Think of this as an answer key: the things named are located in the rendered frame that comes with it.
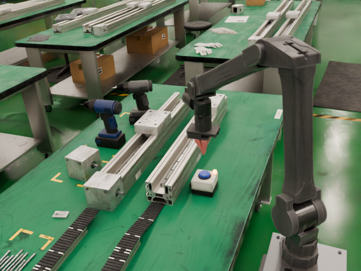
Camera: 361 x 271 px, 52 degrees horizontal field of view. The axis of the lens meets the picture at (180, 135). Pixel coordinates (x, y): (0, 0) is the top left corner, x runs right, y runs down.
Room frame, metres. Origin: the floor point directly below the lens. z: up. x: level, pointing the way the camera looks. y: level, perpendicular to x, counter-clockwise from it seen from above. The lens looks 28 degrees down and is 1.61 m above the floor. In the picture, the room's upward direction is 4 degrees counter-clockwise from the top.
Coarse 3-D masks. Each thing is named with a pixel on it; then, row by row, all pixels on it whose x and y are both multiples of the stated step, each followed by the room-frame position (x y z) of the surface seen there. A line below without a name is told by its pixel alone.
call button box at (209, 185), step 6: (198, 174) 1.12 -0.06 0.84; (210, 174) 1.11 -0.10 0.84; (216, 174) 1.12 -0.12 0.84; (192, 180) 1.09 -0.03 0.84; (198, 180) 1.09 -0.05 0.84; (204, 180) 1.08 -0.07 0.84; (210, 180) 1.08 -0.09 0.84; (216, 180) 1.11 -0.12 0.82; (192, 186) 1.09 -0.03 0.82; (198, 186) 1.08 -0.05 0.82; (204, 186) 1.07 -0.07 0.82; (210, 186) 1.06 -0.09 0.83; (216, 186) 1.11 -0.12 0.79; (192, 192) 1.09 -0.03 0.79; (198, 192) 1.08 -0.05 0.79; (204, 192) 1.07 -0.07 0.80; (210, 192) 1.06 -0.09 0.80
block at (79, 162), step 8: (72, 152) 1.28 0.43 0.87; (80, 152) 1.28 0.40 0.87; (88, 152) 1.27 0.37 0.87; (96, 152) 1.28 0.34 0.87; (72, 160) 1.23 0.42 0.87; (80, 160) 1.22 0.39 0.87; (88, 160) 1.23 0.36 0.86; (96, 160) 1.27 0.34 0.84; (72, 168) 1.24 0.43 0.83; (80, 168) 1.21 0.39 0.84; (88, 168) 1.23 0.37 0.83; (96, 168) 1.26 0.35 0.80; (72, 176) 1.24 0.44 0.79; (80, 176) 1.22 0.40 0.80; (88, 176) 1.22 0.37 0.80
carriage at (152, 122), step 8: (152, 112) 1.54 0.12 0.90; (160, 112) 1.54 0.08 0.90; (168, 112) 1.53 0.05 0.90; (144, 120) 1.47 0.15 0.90; (152, 120) 1.46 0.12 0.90; (160, 120) 1.45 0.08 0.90; (168, 120) 1.51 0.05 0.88; (136, 128) 1.43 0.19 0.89; (144, 128) 1.42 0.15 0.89; (152, 128) 1.40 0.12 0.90; (160, 128) 1.42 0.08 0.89
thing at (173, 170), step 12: (192, 120) 1.52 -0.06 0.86; (216, 120) 1.57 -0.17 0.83; (180, 144) 1.33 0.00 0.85; (192, 144) 1.30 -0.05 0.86; (168, 156) 1.22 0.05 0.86; (180, 156) 1.26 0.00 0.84; (192, 156) 1.24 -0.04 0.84; (156, 168) 1.14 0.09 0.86; (168, 168) 1.19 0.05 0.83; (180, 168) 1.13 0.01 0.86; (192, 168) 1.23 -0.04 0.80; (156, 180) 1.09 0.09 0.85; (168, 180) 1.06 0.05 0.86; (180, 180) 1.11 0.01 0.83; (156, 192) 1.05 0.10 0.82; (168, 192) 1.03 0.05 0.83; (168, 204) 1.04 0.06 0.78
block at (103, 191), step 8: (96, 176) 1.10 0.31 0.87; (104, 176) 1.10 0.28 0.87; (112, 176) 1.09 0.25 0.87; (120, 176) 1.09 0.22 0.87; (88, 184) 1.05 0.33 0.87; (96, 184) 1.05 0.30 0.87; (104, 184) 1.05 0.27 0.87; (112, 184) 1.04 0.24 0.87; (120, 184) 1.09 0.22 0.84; (88, 192) 1.05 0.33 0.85; (96, 192) 1.03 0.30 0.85; (104, 192) 1.02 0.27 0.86; (112, 192) 1.03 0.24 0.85; (120, 192) 1.05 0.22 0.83; (88, 200) 1.05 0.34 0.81; (96, 200) 1.04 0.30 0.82; (104, 200) 1.02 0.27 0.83; (112, 200) 1.03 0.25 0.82; (120, 200) 1.07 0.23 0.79; (96, 208) 1.04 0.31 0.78; (104, 208) 1.03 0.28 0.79; (112, 208) 1.02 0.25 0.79
